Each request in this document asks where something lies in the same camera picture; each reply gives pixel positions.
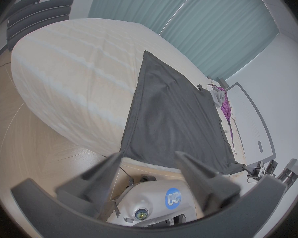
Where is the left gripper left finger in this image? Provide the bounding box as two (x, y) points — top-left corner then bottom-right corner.
(56, 152), (122, 219)

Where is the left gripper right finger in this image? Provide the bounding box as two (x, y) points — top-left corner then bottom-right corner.
(175, 151), (241, 213)

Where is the black T-shirt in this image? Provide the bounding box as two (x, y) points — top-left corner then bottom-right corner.
(120, 50), (246, 175)

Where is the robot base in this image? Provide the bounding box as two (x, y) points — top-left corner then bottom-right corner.
(107, 175), (198, 229)

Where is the bed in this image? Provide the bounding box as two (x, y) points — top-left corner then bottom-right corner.
(10, 18), (276, 178)

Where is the purple satin garment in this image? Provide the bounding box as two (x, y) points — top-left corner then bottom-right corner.
(215, 86), (235, 144)

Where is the grey bedside table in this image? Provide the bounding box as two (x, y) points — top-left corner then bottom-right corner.
(207, 76), (229, 89)

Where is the blue-green curtain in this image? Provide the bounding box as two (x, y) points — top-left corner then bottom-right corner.
(87, 0), (206, 34)
(160, 0), (280, 80)

